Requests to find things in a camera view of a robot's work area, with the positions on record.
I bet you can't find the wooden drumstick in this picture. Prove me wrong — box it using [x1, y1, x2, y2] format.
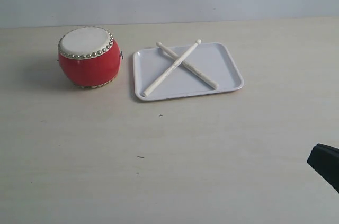
[142, 39, 201, 97]
[156, 39, 219, 89]

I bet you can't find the small red drum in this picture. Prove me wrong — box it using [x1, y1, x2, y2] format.
[58, 26, 123, 89]

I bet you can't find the white plastic tray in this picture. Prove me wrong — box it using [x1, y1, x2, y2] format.
[133, 42, 244, 101]

